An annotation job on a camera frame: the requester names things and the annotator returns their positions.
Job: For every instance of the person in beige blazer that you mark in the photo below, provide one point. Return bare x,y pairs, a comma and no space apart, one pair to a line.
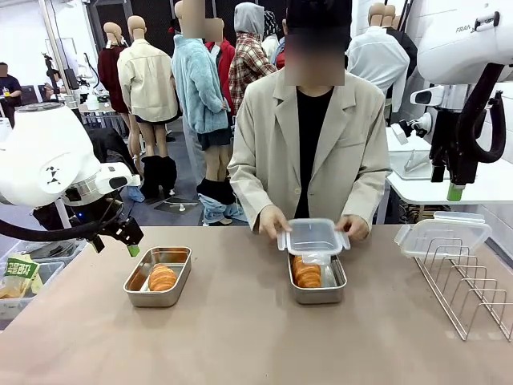
272,140

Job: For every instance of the mannequin in red jacket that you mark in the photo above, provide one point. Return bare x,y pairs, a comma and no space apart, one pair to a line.
225,60

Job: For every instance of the mannequin in beige jacket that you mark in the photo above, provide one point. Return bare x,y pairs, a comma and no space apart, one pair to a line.
146,80

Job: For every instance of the black cloth pile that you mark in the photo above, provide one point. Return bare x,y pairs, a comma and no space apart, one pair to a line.
216,190

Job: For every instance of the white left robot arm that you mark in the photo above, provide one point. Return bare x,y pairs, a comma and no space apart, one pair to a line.
44,160

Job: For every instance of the person's left hand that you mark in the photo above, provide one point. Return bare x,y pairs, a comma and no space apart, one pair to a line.
356,228

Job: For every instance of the mannequin in blue fleece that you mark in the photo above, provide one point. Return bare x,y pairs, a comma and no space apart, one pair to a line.
196,88

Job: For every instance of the mannequin in black jacket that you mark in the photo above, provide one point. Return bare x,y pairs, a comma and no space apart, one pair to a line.
409,48

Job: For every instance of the mannequin in plaid hooded shirt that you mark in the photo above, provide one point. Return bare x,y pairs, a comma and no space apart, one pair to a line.
248,68

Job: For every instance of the green snack bag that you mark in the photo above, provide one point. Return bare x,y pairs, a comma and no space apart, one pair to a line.
20,270

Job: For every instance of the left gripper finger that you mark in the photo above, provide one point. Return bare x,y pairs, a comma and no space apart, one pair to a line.
98,244
134,250

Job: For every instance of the golden croissant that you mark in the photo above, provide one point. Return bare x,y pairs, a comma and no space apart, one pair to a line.
308,277
162,277
297,262

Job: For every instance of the mannequin in dark red top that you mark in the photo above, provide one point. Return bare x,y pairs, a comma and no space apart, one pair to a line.
110,76

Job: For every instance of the person's left forearm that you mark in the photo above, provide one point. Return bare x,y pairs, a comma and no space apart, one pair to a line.
370,196

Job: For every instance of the person's right hand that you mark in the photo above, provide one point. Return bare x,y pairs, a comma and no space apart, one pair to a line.
274,220

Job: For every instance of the steel container with two croissants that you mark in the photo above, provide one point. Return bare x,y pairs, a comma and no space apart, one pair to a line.
316,296

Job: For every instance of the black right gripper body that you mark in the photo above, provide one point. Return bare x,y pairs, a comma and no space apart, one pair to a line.
447,140

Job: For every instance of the mannequin in white jacket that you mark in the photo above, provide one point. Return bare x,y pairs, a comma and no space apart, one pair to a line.
376,60

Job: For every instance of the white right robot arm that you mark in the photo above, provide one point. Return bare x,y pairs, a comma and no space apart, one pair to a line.
461,48

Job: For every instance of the black jacket on chair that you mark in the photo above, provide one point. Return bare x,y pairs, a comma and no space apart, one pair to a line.
108,148

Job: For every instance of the black camera tripod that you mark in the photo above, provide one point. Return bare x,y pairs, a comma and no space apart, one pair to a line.
50,74

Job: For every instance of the grey mannequin base plate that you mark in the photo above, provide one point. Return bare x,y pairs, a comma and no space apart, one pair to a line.
178,206

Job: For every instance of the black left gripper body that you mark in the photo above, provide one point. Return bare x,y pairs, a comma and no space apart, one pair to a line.
126,232

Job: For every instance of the person's right forearm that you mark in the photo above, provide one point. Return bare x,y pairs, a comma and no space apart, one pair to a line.
250,196

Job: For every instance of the seated person in dark clothes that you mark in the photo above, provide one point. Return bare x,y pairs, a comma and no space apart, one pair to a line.
54,82

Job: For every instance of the seated person in black shirt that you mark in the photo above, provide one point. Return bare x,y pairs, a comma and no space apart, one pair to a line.
10,86

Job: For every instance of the steel container with one croissant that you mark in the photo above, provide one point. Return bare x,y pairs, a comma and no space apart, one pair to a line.
160,298

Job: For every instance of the clear plastic snap lid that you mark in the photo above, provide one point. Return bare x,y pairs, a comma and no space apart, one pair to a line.
441,236
312,236

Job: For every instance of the clear plastic storage bin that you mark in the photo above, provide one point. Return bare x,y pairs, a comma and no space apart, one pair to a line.
52,274
60,248

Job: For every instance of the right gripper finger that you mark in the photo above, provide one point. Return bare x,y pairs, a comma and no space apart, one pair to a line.
456,192
438,170

